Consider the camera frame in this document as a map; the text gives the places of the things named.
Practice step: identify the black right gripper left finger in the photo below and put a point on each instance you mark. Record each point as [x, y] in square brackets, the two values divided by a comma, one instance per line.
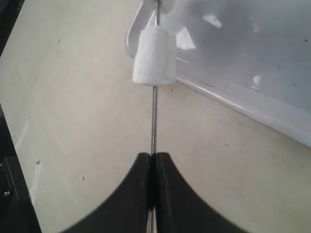
[126, 209]

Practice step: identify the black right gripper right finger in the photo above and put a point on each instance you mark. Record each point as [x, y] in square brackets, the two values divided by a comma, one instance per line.
[179, 209]

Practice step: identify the thin metal skewer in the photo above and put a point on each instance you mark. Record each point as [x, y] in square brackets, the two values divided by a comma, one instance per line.
[154, 116]

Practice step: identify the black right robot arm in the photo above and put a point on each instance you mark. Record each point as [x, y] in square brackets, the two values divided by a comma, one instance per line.
[17, 214]

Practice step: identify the white plastic tray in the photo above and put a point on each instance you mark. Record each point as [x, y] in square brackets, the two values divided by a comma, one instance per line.
[252, 55]

